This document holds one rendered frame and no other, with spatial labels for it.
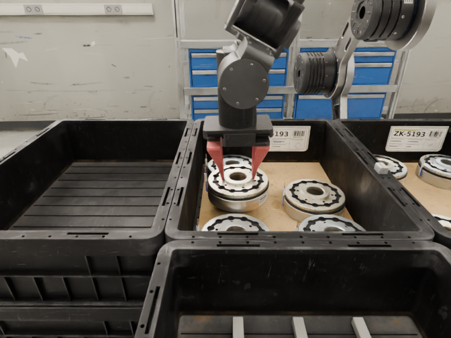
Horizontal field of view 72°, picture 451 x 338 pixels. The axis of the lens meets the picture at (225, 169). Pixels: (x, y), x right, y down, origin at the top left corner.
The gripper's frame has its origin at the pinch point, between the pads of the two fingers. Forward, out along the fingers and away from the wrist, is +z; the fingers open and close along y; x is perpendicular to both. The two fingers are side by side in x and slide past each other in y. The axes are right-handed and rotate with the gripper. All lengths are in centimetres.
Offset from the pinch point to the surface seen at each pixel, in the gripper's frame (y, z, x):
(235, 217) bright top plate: -0.6, 3.9, -6.7
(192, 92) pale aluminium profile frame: -28, 35, 181
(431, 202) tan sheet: 35.6, 8.2, 2.3
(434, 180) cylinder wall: 39.3, 7.2, 8.2
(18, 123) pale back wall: -219, 83, 256
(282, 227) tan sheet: 7.0, 7.2, -5.1
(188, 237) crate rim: -5.9, -3.4, -19.3
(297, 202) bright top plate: 9.8, 4.2, -2.6
